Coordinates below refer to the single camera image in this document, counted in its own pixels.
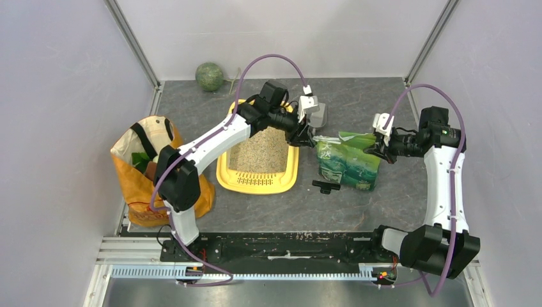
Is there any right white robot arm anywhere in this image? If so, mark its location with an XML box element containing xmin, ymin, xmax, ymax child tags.
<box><xmin>366</xmin><ymin>106</ymin><xmax>481</xmax><ymax>279</ymax></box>

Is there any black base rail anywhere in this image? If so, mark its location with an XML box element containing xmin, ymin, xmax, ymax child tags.
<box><xmin>160</xmin><ymin>230</ymin><xmax>412</xmax><ymax>276</ymax></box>

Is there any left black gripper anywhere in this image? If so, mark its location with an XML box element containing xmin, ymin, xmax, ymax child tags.
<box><xmin>268</xmin><ymin>107</ymin><xmax>314</xmax><ymax>148</ymax></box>

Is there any grey metal scoop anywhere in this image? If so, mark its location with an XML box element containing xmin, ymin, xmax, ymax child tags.
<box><xmin>307</xmin><ymin>103</ymin><xmax>327</xmax><ymax>129</ymax></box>

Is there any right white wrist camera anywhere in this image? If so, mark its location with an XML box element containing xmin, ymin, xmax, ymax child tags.
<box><xmin>372</xmin><ymin>113</ymin><xmax>394</xmax><ymax>146</ymax></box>

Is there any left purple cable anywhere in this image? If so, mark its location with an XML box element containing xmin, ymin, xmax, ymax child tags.
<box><xmin>149</xmin><ymin>54</ymin><xmax>309</xmax><ymax>288</ymax></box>

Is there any green round ball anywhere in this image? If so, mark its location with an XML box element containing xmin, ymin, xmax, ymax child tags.
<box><xmin>195</xmin><ymin>62</ymin><xmax>224</xmax><ymax>91</ymax></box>

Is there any green litter bag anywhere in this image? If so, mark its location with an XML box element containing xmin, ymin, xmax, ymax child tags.
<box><xmin>314</xmin><ymin>131</ymin><xmax>380</xmax><ymax>191</ymax></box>

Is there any orange shopping bag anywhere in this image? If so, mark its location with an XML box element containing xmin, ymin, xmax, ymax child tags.
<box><xmin>110</xmin><ymin>116</ymin><xmax>215</xmax><ymax>228</ymax></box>

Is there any yellow litter box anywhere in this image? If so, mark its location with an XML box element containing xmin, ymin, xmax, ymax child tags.
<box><xmin>215</xmin><ymin>98</ymin><xmax>300</xmax><ymax>195</ymax></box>

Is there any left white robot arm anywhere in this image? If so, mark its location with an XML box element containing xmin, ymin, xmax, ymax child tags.
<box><xmin>153</xmin><ymin>80</ymin><xmax>320</xmax><ymax>261</ymax></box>

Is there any black bag clip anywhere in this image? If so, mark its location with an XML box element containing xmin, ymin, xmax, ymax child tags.
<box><xmin>312</xmin><ymin>180</ymin><xmax>341</xmax><ymax>194</ymax></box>

